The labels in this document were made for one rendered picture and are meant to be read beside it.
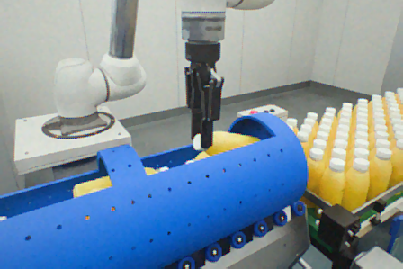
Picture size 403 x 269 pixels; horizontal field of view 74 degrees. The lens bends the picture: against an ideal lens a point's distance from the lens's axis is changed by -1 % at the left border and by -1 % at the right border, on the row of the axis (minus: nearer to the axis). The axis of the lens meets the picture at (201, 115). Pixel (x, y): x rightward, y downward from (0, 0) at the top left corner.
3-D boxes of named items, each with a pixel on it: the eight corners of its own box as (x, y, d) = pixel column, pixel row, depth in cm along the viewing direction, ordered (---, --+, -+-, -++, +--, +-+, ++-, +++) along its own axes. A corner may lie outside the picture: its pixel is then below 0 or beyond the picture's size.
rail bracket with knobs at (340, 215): (309, 235, 78) (315, 207, 74) (325, 225, 81) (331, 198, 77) (340, 260, 70) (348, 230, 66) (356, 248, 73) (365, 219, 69)
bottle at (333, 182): (308, 211, 87) (318, 162, 80) (325, 205, 90) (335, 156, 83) (326, 226, 81) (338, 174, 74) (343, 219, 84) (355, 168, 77)
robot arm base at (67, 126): (41, 123, 114) (39, 111, 112) (94, 112, 127) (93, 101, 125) (51, 138, 101) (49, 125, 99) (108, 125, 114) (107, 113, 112)
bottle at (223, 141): (243, 145, 80) (191, 138, 69) (259, 131, 75) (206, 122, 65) (251, 165, 76) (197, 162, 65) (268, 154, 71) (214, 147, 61)
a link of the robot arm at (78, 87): (51, 110, 113) (41, 58, 105) (93, 101, 125) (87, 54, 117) (65, 121, 102) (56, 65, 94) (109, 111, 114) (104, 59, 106)
